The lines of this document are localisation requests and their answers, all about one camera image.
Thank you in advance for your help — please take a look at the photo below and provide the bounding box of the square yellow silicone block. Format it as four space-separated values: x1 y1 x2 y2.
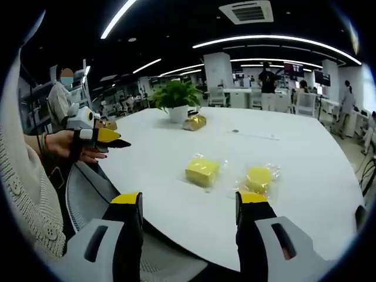
184 157 221 189

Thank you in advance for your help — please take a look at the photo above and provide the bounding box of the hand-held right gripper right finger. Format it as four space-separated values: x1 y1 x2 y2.
234 190 333 282

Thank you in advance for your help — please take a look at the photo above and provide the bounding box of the golden wrapped package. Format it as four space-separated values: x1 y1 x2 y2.
182 115 207 131

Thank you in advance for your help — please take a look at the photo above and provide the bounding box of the person's left hand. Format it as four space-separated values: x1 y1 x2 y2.
44 130 108 164

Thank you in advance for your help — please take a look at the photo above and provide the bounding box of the ceiling air conditioner vent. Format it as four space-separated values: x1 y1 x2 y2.
218 0 274 25

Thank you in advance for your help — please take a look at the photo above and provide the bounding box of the person's knitted cream cardigan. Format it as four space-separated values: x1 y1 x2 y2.
0 46 67 265

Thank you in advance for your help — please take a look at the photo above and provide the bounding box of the round yellow silicone block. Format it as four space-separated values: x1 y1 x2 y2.
244 166 274 195

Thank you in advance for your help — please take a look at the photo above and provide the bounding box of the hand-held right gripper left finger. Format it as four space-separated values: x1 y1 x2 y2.
57 192 144 282

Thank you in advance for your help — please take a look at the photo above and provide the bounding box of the white table power strip cover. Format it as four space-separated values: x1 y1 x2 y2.
227 128 281 141

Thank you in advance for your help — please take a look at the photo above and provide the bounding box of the white office chair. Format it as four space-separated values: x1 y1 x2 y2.
296 92 318 117
207 86 227 108

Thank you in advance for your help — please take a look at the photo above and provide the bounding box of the potted green plant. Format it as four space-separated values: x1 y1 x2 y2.
149 80 204 123

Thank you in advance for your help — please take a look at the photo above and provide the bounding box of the wall display screen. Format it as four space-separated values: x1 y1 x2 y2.
313 69 331 87
283 62 304 81

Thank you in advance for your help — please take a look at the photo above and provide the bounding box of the black office chair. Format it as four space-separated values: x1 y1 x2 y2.
356 146 376 200

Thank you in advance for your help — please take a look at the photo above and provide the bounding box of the grey mesh office chair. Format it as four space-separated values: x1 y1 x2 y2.
65 160 206 282

